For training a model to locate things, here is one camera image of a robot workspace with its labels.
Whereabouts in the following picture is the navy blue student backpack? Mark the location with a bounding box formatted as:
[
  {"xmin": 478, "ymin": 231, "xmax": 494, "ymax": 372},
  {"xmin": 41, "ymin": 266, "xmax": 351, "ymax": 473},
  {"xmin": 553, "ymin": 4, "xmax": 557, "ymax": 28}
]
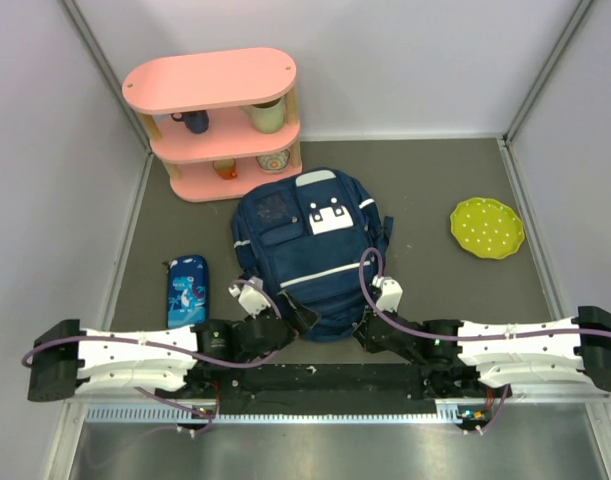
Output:
[{"xmin": 231, "ymin": 168, "xmax": 394, "ymax": 342}]

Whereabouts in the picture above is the blue dinosaur pencil case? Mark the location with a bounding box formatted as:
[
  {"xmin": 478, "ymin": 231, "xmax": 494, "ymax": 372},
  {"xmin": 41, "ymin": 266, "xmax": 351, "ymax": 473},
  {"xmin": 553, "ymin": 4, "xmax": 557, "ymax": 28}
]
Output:
[{"xmin": 166, "ymin": 255, "xmax": 209, "ymax": 329}]

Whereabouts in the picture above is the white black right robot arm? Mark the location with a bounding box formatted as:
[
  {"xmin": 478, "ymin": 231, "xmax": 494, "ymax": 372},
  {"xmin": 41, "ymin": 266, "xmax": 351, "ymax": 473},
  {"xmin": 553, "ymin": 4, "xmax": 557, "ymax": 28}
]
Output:
[{"xmin": 354, "ymin": 306, "xmax": 611, "ymax": 398}]

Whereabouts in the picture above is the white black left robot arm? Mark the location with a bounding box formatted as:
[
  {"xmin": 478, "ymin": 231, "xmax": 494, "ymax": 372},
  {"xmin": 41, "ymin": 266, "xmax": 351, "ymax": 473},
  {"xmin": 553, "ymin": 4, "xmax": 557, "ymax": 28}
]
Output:
[{"xmin": 22, "ymin": 292, "xmax": 321, "ymax": 403}]

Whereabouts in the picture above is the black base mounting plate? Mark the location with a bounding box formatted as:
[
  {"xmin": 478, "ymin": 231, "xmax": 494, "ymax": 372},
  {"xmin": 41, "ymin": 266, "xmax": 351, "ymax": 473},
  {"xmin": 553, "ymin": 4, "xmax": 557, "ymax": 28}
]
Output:
[{"xmin": 155, "ymin": 364, "xmax": 487, "ymax": 415}]

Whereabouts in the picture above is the green polka dot plate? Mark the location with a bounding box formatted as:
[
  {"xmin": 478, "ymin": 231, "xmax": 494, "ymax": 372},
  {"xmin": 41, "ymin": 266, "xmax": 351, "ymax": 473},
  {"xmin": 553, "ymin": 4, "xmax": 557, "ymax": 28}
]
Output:
[{"xmin": 449, "ymin": 197, "xmax": 526, "ymax": 260}]

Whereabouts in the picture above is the patterned small bowl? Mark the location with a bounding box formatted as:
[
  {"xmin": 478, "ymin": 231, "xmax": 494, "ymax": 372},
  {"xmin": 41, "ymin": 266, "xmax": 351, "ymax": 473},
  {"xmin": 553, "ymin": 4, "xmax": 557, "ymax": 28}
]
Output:
[{"xmin": 256, "ymin": 149, "xmax": 290, "ymax": 174}]

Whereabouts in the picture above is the orange cup on shelf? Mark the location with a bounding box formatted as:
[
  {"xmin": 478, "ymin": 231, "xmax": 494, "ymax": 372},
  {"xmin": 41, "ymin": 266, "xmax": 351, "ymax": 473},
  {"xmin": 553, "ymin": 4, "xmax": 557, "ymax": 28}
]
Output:
[{"xmin": 212, "ymin": 159, "xmax": 237, "ymax": 180}]

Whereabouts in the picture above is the pale green cup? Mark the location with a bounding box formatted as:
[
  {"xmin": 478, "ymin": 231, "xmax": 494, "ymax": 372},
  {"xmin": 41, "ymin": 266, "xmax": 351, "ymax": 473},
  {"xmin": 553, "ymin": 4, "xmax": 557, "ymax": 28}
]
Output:
[{"xmin": 241, "ymin": 98, "xmax": 285, "ymax": 134}]

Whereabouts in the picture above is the pink three-tier shelf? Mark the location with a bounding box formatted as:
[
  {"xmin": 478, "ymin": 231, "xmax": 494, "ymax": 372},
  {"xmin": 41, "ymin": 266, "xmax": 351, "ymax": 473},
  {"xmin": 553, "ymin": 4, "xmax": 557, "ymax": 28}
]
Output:
[{"xmin": 122, "ymin": 47, "xmax": 302, "ymax": 203}]

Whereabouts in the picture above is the dark blue mug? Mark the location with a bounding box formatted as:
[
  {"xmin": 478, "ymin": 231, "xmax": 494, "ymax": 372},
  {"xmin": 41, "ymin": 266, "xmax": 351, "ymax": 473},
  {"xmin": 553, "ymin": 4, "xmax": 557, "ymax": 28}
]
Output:
[{"xmin": 170, "ymin": 110, "xmax": 210, "ymax": 134}]

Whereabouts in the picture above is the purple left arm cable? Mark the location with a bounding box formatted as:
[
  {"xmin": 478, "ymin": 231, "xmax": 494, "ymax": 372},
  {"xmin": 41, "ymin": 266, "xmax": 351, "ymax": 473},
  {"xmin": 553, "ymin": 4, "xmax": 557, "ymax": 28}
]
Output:
[{"xmin": 22, "ymin": 278, "xmax": 284, "ymax": 426}]

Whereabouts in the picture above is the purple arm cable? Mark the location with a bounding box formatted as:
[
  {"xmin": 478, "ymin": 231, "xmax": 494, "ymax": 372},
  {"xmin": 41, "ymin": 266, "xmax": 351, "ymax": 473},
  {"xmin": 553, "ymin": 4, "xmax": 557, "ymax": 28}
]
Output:
[
  {"xmin": 358, "ymin": 247, "xmax": 611, "ymax": 431},
  {"xmin": 22, "ymin": 278, "xmax": 284, "ymax": 426}
]

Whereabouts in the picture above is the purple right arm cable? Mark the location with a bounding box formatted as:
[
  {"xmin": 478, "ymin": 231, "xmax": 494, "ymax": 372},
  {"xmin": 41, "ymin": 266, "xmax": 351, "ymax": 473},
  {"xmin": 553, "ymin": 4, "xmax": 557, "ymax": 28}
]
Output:
[{"xmin": 358, "ymin": 247, "xmax": 611, "ymax": 431}]

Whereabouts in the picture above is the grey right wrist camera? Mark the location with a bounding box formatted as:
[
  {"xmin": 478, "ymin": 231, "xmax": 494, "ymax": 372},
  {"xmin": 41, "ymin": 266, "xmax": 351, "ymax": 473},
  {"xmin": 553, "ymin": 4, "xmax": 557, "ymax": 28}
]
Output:
[{"xmin": 372, "ymin": 276, "xmax": 403, "ymax": 313}]

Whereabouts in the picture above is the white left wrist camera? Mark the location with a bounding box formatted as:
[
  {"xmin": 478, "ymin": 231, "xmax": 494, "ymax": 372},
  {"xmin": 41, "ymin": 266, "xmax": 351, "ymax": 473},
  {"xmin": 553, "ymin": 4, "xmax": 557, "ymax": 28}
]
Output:
[{"xmin": 228, "ymin": 277, "xmax": 271, "ymax": 318}]

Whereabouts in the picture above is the grey slotted cable duct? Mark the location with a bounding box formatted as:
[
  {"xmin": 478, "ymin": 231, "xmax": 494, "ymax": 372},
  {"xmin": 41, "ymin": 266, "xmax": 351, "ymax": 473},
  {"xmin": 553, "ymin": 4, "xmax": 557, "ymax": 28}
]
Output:
[{"xmin": 84, "ymin": 402, "xmax": 491, "ymax": 426}]

